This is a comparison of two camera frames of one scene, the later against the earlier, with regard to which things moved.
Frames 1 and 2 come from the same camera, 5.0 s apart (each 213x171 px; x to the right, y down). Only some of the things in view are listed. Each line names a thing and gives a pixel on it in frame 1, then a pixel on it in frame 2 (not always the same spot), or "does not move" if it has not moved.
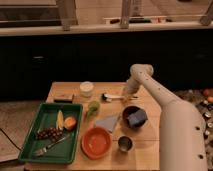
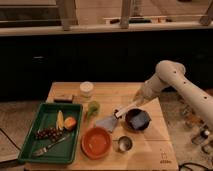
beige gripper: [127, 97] → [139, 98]
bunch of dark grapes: [52, 133] does not move
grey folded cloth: [108, 122] does not move
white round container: [86, 88] does not move
